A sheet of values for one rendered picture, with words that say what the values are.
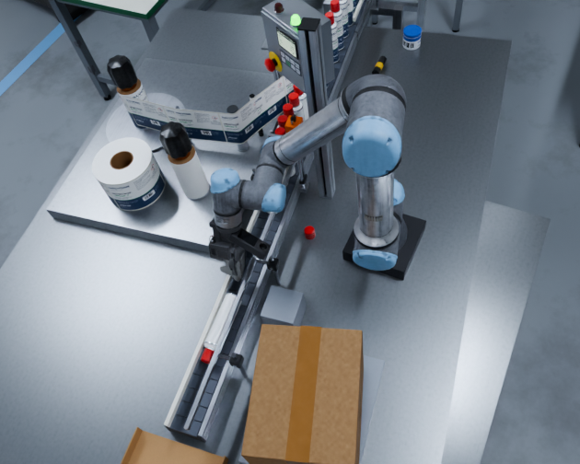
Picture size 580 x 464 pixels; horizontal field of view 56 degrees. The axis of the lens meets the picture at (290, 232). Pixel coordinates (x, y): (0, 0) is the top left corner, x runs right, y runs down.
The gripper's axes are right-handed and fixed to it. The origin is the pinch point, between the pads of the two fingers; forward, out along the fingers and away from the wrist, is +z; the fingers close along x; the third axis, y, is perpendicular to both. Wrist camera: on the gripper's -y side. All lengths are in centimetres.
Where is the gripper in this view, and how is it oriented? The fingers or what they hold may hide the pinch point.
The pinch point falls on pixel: (240, 277)
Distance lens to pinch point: 163.2
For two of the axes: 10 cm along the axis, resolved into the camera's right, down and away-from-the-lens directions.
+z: 0.1, 7.9, 6.1
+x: -3.3, 5.8, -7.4
